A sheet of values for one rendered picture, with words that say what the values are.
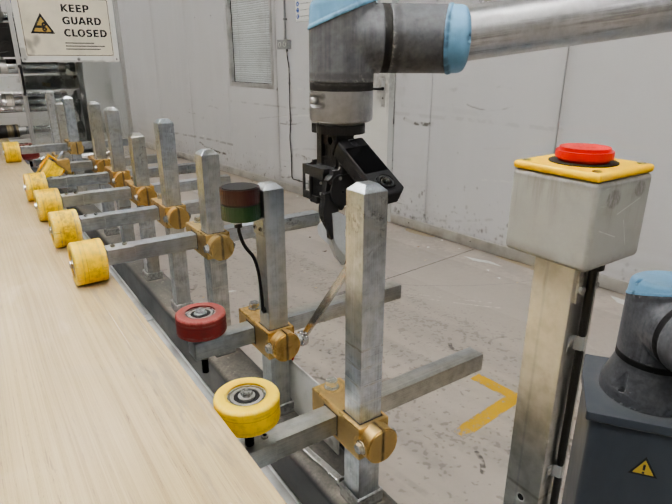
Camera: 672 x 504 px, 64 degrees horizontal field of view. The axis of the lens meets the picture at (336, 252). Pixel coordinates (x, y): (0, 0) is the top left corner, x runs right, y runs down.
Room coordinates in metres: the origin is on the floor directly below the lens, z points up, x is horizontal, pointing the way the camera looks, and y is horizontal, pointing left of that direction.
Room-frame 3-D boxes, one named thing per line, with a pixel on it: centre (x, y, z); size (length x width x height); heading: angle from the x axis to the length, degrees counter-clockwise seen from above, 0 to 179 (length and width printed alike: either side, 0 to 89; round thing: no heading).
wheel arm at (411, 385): (0.67, -0.05, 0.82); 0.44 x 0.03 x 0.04; 124
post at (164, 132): (1.23, 0.38, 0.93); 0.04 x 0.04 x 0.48; 34
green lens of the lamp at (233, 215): (0.79, 0.14, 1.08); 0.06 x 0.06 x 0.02
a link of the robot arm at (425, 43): (0.81, -0.12, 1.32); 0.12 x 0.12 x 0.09; 5
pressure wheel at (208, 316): (0.79, 0.22, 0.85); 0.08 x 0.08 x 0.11
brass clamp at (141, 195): (1.46, 0.54, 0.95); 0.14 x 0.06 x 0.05; 34
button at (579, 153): (0.40, -0.18, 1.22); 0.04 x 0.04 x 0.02
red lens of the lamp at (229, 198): (0.79, 0.14, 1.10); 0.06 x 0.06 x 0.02
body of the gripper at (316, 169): (0.80, 0.00, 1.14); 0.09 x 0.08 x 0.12; 34
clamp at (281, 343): (0.84, 0.12, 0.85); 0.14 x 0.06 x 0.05; 34
